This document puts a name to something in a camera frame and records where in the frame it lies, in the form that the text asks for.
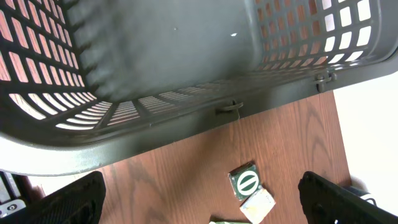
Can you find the grey plastic basket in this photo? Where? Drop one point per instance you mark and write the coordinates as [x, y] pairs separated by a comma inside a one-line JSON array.
[[88, 83]]

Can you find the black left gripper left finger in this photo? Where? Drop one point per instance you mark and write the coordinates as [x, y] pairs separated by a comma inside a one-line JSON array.
[[79, 202]]

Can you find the green round-logo box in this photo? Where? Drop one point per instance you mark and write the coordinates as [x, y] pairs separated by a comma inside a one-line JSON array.
[[245, 180]]

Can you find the orange Kleenex tissue pack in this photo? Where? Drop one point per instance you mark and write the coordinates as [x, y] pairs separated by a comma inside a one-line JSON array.
[[257, 206]]

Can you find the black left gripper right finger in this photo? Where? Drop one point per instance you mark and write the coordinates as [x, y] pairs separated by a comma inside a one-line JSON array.
[[324, 202]]

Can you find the teal snack packet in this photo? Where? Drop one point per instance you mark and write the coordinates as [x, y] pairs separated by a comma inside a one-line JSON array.
[[227, 222]]

